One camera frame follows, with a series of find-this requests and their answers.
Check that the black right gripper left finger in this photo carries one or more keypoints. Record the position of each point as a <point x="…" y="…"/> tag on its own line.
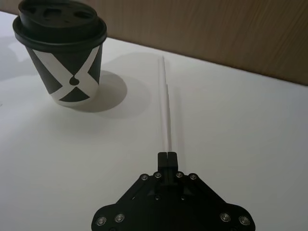
<point x="162" y="163"/>

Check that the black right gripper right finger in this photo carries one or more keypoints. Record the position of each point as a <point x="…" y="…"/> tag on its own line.
<point x="172" y="163"/>

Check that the white drinking straw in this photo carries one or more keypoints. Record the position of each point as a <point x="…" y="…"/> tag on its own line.
<point x="165" y="108"/>

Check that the black and white paper cup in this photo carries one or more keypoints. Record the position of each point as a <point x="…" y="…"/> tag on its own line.
<point x="72" y="79"/>

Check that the black plastic cup lid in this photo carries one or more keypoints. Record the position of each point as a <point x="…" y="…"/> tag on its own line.
<point x="60" y="29"/>

